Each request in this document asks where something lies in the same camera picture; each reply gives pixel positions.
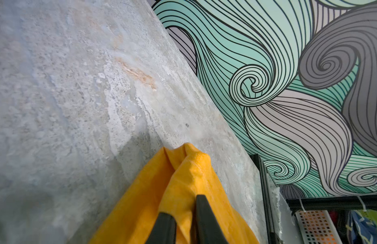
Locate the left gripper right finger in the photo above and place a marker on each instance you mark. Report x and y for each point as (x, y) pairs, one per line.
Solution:
(208, 229)

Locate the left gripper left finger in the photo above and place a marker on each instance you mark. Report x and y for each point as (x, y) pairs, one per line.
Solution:
(163, 231)

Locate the yellow pillowcase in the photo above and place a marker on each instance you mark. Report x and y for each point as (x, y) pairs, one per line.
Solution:
(169, 183)

